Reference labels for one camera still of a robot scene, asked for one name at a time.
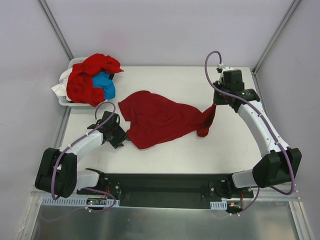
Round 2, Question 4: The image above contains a dark red t shirt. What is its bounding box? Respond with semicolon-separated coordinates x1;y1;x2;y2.
118;90;217;150

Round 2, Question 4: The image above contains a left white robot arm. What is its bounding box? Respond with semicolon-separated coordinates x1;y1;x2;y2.
34;111;128;200

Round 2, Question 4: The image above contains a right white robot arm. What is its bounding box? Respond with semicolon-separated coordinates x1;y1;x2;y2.
213;67;302;198

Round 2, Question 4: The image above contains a blue t shirt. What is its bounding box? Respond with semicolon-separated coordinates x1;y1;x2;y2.
92;71;116;100

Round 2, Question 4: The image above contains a bright red t shirt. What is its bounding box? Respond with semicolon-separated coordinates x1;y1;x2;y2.
66;53;123;107

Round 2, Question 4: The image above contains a grey laundry basket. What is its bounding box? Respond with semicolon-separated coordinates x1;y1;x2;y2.
51;53;123;107

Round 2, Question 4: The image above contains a white t shirt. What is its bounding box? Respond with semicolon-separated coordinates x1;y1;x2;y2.
51;67;73;97

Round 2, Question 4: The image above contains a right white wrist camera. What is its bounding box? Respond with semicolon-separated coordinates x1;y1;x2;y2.
216;63;234;74

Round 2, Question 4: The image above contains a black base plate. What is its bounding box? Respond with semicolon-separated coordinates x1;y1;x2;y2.
76;172;254;210

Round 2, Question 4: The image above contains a left grey cable duct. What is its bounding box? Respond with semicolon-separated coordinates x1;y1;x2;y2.
41;197;120;208

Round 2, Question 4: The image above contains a grey cable duct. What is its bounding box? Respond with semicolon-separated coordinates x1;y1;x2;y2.
210;200;228;211
41;197;120;208

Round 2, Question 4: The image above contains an aluminium rail frame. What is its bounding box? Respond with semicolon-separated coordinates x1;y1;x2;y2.
30;187;303;202

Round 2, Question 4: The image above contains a right grey cable duct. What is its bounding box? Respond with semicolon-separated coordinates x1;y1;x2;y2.
210;200;228;211

